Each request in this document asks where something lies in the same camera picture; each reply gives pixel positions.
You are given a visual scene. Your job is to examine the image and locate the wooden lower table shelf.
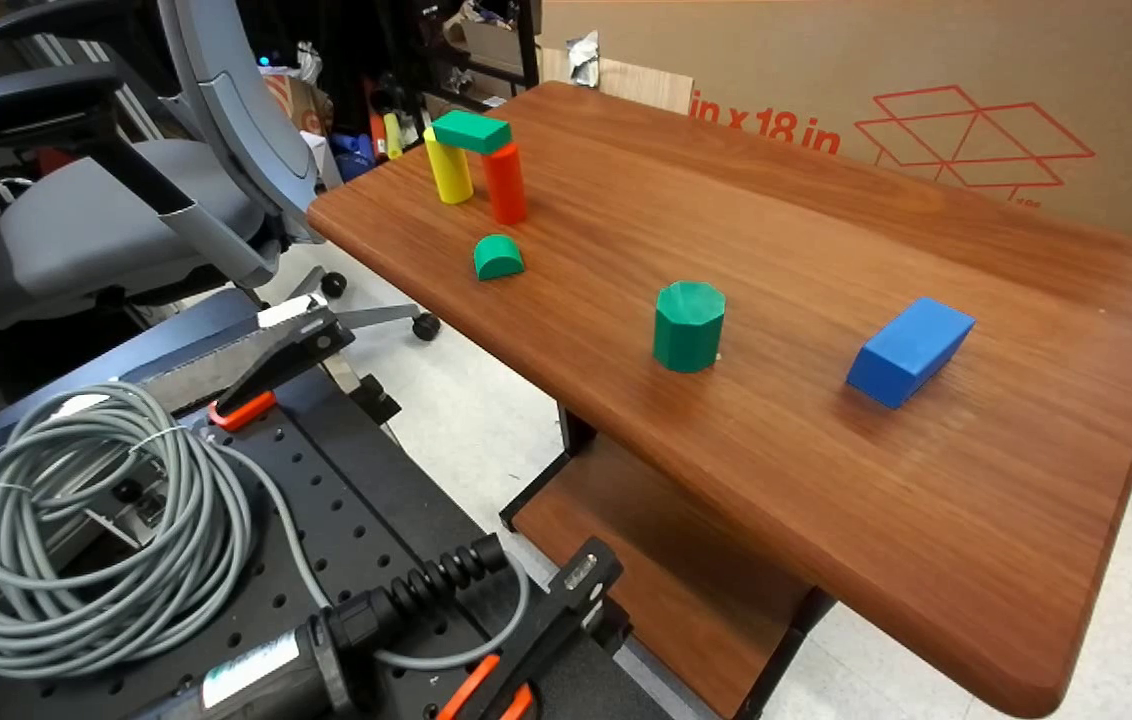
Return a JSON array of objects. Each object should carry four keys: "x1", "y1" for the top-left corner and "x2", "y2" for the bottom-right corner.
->
[{"x1": 510, "y1": 435, "x2": 836, "y2": 720}]

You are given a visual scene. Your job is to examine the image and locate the black cable connector plug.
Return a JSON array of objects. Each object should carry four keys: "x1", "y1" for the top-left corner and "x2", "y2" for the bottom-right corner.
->
[{"x1": 136, "y1": 532, "x2": 516, "y2": 720}]

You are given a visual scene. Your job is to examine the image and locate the black clamp orange handle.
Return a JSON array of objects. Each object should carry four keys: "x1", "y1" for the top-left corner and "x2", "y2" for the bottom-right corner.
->
[
  {"x1": 204, "y1": 298, "x2": 362, "y2": 435},
  {"x1": 436, "y1": 536, "x2": 636, "y2": 720}
]

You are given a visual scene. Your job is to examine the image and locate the wooden table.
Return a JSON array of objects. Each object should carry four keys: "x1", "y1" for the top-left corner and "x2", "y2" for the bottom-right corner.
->
[{"x1": 497, "y1": 405, "x2": 836, "y2": 720}]

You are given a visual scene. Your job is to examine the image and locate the grey office chair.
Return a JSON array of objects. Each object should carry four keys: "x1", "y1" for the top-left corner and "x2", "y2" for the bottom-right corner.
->
[{"x1": 0, "y1": 0, "x2": 444, "y2": 344}]

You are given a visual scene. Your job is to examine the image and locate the green half cylinder block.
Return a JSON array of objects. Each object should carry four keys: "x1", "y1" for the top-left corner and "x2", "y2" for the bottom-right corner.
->
[{"x1": 470, "y1": 231, "x2": 529, "y2": 283}]

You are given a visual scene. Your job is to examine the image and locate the green flat block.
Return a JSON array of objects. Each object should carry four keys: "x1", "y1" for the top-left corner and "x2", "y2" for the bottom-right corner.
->
[{"x1": 428, "y1": 107, "x2": 516, "y2": 159}]

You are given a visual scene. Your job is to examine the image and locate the black chair armrest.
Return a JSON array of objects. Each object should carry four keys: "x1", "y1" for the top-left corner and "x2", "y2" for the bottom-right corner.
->
[{"x1": 0, "y1": 59, "x2": 127, "y2": 136}]

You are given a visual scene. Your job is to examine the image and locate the black perforated breadboard plate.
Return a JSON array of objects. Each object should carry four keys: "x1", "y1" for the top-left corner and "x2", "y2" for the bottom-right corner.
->
[{"x1": 0, "y1": 364, "x2": 677, "y2": 720}]

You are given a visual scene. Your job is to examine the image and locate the blue rectangular block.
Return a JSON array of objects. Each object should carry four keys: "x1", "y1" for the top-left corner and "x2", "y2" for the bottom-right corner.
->
[{"x1": 843, "y1": 293, "x2": 979, "y2": 412}]

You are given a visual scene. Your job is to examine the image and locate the yellow cylinder block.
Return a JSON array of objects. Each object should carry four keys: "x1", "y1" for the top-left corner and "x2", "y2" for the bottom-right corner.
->
[{"x1": 419, "y1": 119, "x2": 477, "y2": 213}]

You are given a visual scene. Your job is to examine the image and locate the coiled grey cable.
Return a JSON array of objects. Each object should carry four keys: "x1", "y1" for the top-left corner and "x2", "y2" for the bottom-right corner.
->
[{"x1": 0, "y1": 382, "x2": 537, "y2": 684}]

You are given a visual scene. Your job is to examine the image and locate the red upright block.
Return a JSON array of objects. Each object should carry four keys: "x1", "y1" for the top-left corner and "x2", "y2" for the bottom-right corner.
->
[{"x1": 480, "y1": 141, "x2": 532, "y2": 230}]

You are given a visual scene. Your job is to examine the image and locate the large printed cardboard box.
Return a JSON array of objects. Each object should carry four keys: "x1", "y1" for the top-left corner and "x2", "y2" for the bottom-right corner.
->
[{"x1": 537, "y1": 0, "x2": 1132, "y2": 243}]

